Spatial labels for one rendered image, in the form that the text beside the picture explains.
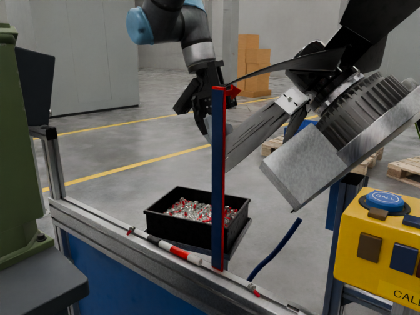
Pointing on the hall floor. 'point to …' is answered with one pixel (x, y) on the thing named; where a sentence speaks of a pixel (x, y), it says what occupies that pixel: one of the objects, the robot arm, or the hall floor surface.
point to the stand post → (349, 189)
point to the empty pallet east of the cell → (405, 170)
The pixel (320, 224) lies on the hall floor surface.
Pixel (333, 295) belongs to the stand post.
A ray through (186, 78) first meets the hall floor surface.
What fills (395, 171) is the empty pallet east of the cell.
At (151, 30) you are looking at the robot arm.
